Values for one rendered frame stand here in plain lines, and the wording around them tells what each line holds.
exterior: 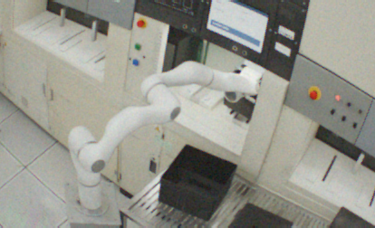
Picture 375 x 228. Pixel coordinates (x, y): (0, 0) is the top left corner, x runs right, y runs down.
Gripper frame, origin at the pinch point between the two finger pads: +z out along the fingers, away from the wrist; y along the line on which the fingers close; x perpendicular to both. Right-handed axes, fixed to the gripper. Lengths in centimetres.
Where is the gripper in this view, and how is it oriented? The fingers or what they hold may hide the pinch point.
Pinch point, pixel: (257, 69)
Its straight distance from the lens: 248.9
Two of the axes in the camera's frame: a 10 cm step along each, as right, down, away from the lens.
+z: 5.4, -4.7, 7.0
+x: 1.4, -7.7, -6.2
